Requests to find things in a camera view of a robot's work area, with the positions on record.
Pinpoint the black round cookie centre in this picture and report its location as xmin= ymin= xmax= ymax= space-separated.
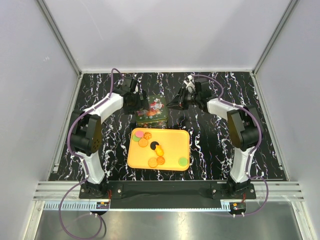
xmin=150 ymin=141 xmax=160 ymax=151

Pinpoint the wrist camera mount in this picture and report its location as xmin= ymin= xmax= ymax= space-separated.
xmin=183 ymin=74 xmax=195 ymax=93
xmin=133 ymin=83 xmax=140 ymax=94

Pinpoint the orange swirl cookie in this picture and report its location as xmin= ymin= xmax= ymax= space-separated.
xmin=156 ymin=156 xmax=165 ymax=165
xmin=143 ymin=132 xmax=152 ymax=140

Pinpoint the slotted cable duct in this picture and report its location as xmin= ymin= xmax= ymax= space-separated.
xmin=43 ymin=201 xmax=110 ymax=211

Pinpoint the green round cookie right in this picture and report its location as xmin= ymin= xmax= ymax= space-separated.
xmin=178 ymin=157 xmax=189 ymax=167

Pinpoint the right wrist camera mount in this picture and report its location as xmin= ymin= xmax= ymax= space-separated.
xmin=183 ymin=74 xmax=195 ymax=93

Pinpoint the orange bear cookie centre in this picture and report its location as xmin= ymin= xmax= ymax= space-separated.
xmin=154 ymin=145 xmax=164 ymax=157

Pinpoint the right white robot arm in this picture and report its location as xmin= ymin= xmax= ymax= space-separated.
xmin=166 ymin=74 xmax=263 ymax=199

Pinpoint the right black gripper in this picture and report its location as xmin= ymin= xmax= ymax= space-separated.
xmin=166 ymin=87 xmax=201 ymax=111

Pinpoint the purple cable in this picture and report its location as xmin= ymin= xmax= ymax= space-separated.
xmin=57 ymin=67 xmax=126 ymax=240
xmin=192 ymin=74 xmax=270 ymax=218

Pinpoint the pink round cookie left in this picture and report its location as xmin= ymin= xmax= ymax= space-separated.
xmin=135 ymin=130 xmax=144 ymax=138

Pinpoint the tan dotted round cookie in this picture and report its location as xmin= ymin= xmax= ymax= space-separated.
xmin=138 ymin=138 xmax=149 ymax=148

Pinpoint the gold cookie tin box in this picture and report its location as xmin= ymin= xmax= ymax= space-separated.
xmin=136 ymin=118 xmax=168 ymax=129

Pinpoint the green round cookie left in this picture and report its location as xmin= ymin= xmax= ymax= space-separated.
xmin=132 ymin=135 xmax=140 ymax=142

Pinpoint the green round cookie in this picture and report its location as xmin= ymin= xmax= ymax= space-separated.
xmin=178 ymin=157 xmax=189 ymax=167
xmin=132 ymin=135 xmax=140 ymax=142

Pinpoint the orange swirl cookie front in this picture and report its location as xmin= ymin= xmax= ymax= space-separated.
xmin=156 ymin=156 xmax=165 ymax=165

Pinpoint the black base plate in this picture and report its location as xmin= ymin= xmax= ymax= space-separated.
xmin=79 ymin=180 xmax=257 ymax=211

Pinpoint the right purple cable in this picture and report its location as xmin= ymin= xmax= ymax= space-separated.
xmin=192 ymin=74 xmax=270 ymax=218

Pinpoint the tan dotted cookie front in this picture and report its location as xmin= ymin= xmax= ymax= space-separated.
xmin=148 ymin=158 xmax=158 ymax=168

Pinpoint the gold tin lid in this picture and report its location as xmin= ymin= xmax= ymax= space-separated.
xmin=135 ymin=94 xmax=168 ymax=121

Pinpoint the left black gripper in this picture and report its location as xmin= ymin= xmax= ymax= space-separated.
xmin=124 ymin=90 xmax=149 ymax=115

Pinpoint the yellow plastic tray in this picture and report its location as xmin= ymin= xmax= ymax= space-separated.
xmin=127 ymin=128 xmax=190 ymax=172

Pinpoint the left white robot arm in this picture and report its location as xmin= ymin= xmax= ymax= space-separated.
xmin=67 ymin=77 xmax=148 ymax=198

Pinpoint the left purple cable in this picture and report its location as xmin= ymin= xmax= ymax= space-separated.
xmin=57 ymin=67 xmax=126 ymax=240

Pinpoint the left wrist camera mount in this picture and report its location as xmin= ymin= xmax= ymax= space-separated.
xmin=133 ymin=83 xmax=140 ymax=94

